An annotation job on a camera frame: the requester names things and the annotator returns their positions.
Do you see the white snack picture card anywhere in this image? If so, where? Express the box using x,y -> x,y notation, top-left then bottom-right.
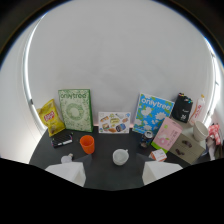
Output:
97,111 -> 132,135

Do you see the green onlytree tissue pack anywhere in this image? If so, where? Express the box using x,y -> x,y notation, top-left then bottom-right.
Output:
57,88 -> 95,133

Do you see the white paper cup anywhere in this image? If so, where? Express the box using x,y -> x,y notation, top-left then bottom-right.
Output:
192,120 -> 210,143

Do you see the yellow chips bag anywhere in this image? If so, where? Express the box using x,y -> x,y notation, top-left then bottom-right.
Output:
36,98 -> 67,138

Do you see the small orange white box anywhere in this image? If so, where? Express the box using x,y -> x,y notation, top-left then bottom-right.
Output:
148,148 -> 168,163

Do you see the white bottle red label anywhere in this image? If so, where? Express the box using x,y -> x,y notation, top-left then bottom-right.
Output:
188,94 -> 206,126

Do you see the black patterned pouch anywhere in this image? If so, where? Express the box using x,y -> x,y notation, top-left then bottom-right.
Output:
50,130 -> 75,149

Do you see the black pen holder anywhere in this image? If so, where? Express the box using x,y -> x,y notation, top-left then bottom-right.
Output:
170,92 -> 194,124

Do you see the orange plastic cup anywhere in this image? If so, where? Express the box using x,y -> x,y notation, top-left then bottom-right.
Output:
79,134 -> 96,155

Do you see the beige drawer box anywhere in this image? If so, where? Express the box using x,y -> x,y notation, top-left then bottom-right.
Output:
168,118 -> 208,166

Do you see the blue onlytree tissue pack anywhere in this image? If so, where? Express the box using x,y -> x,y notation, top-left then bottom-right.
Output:
132,92 -> 176,136

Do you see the small white bottle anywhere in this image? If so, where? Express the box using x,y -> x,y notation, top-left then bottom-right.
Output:
60,152 -> 75,164

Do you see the small dark can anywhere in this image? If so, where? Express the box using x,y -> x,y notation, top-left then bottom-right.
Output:
139,130 -> 155,149

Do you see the white ceramic bowl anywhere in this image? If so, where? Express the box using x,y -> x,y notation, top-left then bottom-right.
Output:
112,148 -> 130,167

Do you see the red white cloth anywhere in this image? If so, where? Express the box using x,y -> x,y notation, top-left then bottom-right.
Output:
205,122 -> 224,161

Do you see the pink and green box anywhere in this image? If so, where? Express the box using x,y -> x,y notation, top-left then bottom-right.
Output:
150,116 -> 184,154

